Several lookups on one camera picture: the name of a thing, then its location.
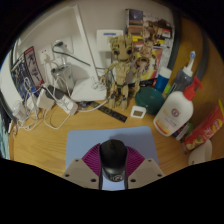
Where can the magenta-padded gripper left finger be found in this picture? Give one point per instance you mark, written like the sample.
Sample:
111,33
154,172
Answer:
78,173

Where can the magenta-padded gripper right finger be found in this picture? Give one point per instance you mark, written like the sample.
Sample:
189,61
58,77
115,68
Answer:
146,173

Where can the black computer mouse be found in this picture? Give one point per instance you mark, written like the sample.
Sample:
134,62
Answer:
113,156

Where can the light blue mouse pad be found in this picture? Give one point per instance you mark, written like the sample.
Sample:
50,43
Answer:
80,140

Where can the small white clock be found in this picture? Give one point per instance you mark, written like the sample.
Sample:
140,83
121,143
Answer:
137,112

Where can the white lotion bottle red pump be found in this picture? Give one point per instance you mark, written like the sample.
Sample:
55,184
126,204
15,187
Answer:
173,115

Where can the black ruler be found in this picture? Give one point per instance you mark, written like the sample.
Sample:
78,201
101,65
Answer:
110,113

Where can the white power strip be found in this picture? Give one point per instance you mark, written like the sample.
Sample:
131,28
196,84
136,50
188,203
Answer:
66,105

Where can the round green tin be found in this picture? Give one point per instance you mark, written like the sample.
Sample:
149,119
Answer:
150,100

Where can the red chips can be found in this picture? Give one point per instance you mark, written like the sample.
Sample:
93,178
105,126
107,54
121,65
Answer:
205,128

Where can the white charger block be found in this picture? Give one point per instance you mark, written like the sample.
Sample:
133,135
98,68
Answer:
45,100

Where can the clear plastic cup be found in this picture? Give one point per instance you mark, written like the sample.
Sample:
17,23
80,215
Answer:
19,111

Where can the blue capped bottle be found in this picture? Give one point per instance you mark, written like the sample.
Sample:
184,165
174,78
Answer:
162,80

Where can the spray bottle blue tip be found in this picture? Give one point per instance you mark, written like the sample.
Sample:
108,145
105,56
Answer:
185,78

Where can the small brown tree figure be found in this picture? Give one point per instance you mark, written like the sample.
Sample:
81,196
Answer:
145,61

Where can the blue robot model kit box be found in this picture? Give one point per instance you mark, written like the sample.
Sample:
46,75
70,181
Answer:
25,71

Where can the colourful printed box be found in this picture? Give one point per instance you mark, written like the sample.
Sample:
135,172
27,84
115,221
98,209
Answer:
156,30

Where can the white wall socket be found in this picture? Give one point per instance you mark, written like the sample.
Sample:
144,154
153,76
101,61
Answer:
65,46
46,55

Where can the grey metal shelf frame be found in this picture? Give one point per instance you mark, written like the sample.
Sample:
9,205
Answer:
204,56

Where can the white wall panel box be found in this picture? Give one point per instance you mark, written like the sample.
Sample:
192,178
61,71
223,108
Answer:
110,40

